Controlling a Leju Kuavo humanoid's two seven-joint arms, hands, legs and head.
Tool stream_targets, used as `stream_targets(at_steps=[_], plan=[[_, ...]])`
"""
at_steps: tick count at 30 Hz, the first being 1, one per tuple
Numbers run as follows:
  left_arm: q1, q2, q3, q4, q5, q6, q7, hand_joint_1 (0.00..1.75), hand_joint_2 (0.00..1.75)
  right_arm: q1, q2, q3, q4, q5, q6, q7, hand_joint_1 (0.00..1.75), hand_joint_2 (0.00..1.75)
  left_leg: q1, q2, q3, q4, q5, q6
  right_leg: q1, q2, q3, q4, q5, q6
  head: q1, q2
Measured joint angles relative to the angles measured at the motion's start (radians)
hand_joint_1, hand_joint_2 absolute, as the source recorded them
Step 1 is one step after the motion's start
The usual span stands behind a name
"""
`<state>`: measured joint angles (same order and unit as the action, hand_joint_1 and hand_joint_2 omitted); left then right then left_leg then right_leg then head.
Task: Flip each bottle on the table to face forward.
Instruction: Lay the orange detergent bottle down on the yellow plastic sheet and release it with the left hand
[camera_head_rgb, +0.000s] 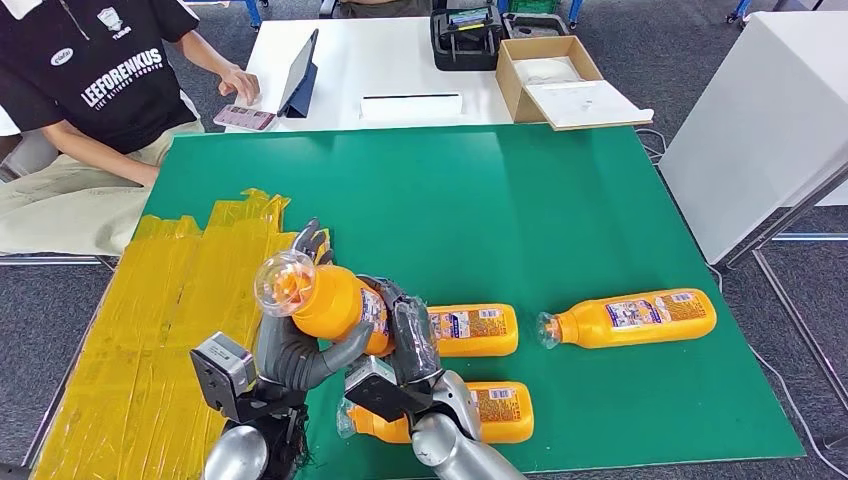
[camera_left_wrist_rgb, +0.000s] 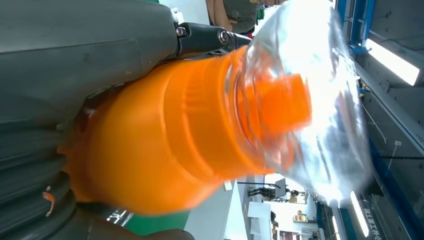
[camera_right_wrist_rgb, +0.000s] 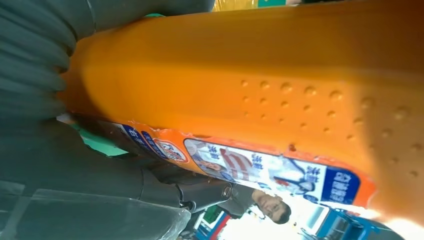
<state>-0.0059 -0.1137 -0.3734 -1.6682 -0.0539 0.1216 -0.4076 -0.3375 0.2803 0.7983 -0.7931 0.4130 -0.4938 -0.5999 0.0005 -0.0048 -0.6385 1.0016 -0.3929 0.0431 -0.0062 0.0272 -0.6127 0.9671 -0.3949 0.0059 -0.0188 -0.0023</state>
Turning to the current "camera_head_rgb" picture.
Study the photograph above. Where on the person's left hand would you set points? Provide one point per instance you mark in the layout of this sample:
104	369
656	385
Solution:
240	83

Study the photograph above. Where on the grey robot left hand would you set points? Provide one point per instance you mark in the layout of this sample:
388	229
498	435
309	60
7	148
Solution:
291	358

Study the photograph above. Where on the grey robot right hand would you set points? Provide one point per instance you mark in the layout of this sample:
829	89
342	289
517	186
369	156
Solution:
414	338

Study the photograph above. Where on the orange detergent bottle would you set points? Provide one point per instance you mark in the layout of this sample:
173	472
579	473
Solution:
331	305
510	414
477	331
590	328

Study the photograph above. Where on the pink phone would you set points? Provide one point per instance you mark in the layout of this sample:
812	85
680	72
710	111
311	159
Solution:
244	117

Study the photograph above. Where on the tablet in blue case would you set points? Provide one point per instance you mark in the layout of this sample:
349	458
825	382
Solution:
297	74

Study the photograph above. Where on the white table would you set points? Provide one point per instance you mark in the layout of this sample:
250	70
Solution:
371	60

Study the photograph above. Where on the person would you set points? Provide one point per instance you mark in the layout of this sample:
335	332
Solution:
99	66
381	6

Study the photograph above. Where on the yellow tape patch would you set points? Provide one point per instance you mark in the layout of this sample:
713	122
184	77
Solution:
132	364

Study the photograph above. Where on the flat white box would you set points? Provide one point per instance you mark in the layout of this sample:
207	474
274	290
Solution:
411	108

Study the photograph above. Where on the black equipment case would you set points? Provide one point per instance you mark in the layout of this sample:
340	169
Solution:
464	50

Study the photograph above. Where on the cardboard box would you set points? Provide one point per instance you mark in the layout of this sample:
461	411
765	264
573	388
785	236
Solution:
509	83

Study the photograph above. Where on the white board lid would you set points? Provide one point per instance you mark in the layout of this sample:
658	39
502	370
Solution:
586	104

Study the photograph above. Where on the white plastic bag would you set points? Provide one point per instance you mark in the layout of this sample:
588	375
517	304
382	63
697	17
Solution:
548	69

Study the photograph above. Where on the grey case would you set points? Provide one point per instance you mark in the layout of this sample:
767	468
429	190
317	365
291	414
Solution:
535	25

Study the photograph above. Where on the green crate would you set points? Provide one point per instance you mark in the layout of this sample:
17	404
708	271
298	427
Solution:
533	5

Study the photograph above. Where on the white cabinet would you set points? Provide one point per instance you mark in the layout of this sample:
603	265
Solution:
748	126

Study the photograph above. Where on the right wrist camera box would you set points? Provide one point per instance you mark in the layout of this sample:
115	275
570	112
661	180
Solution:
378	391

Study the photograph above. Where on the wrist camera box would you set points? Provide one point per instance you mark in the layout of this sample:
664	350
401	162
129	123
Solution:
378	391
222	378

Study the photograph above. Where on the blue rack frame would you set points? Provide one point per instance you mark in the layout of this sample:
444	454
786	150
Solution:
574	10
252	12

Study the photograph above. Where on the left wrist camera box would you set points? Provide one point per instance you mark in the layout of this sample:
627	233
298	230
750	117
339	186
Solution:
222	378

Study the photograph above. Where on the metal floor rail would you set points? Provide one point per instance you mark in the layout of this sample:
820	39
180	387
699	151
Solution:
53	260

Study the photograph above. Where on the metal frame bars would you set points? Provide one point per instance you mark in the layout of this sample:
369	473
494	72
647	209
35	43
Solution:
788	215

